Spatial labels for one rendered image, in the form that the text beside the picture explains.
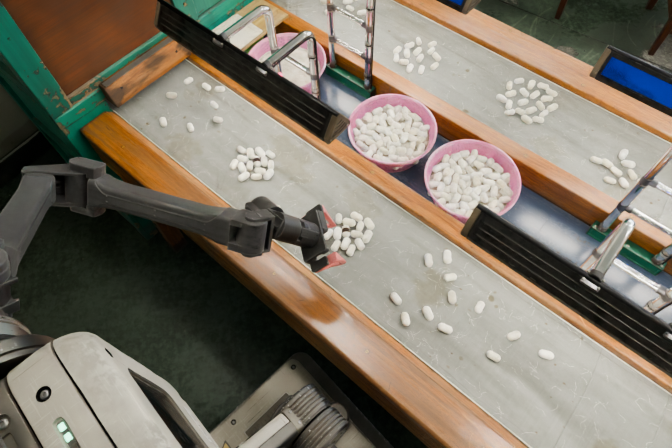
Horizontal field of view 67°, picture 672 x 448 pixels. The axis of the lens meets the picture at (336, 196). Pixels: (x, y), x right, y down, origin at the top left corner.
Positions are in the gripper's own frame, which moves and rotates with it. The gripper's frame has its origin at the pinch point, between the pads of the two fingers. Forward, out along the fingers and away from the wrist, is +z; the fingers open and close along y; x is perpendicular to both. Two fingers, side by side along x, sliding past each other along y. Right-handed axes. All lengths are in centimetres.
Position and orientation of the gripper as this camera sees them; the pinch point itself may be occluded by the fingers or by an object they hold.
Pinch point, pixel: (336, 243)
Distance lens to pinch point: 117.0
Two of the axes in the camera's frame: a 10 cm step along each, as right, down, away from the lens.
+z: 6.4, 2.6, 7.2
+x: 7.3, -5.0, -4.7
